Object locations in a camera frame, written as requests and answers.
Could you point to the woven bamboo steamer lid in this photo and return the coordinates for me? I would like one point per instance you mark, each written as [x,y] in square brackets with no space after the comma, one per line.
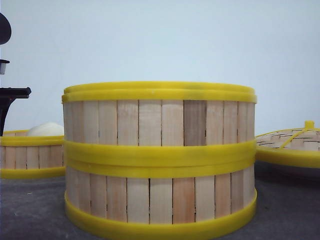
[294,147]

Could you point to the white steamed bun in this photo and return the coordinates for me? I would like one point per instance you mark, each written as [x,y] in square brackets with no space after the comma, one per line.
[46,129]

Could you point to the white plate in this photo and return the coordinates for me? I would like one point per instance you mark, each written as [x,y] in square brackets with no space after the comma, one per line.
[294,171]

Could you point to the bamboo steamer tray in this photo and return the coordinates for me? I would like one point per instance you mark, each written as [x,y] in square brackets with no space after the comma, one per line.
[30,157]
[159,129]
[192,208]

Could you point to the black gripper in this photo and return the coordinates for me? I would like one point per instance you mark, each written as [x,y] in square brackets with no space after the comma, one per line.
[8,94]

